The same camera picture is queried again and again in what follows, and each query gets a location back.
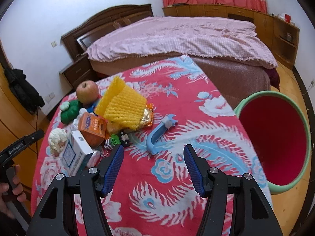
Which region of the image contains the green plush toy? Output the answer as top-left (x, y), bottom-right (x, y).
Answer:
top-left (60, 99), bottom-right (83, 125)

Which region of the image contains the orange medicine box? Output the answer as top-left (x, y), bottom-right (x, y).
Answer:
top-left (79, 112), bottom-right (107, 148)

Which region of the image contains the golden snack wrapper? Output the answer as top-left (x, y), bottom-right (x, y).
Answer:
top-left (106, 103), bottom-right (154, 135)

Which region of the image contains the left hand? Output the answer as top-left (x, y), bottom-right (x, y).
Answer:
top-left (0, 164), bottom-right (27, 220)

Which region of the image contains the red bin green rim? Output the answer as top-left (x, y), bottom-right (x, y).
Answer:
top-left (234, 91), bottom-right (311, 195)

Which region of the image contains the red cup on cabinet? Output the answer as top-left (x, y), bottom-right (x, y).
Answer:
top-left (284, 14), bottom-right (292, 23)

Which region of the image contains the red floral tablecloth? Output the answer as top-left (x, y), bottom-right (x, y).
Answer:
top-left (27, 55), bottom-right (281, 235)

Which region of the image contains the black clothing on door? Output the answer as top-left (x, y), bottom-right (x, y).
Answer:
top-left (4, 68), bottom-right (45, 114)

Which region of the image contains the pink quilt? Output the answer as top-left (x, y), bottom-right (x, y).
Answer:
top-left (85, 17), bottom-right (278, 69)

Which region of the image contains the yellow foam fruit net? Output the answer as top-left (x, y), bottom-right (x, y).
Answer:
top-left (94, 76), bottom-right (147, 130)

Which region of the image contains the red apple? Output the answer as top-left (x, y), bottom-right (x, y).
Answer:
top-left (76, 80), bottom-right (99, 105)

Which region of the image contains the small green black toy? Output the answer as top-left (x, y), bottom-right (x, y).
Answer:
top-left (104, 131), bottom-right (130, 150)

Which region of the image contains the wooden bed with headboard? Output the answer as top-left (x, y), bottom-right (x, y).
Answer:
top-left (61, 4), bottom-right (280, 107)

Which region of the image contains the white blue medicine box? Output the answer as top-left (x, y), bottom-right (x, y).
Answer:
top-left (61, 131), bottom-right (94, 176)

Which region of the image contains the long wooden cabinet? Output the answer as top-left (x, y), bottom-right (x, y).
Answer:
top-left (163, 4), bottom-right (300, 70)

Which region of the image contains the dark wooden nightstand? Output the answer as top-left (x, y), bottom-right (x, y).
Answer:
top-left (59, 55), bottom-right (95, 89)

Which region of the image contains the white curly toy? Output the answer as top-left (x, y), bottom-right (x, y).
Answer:
top-left (48, 128), bottom-right (67, 156)

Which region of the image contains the blue plastic hook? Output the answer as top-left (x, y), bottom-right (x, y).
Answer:
top-left (146, 113), bottom-right (177, 155)

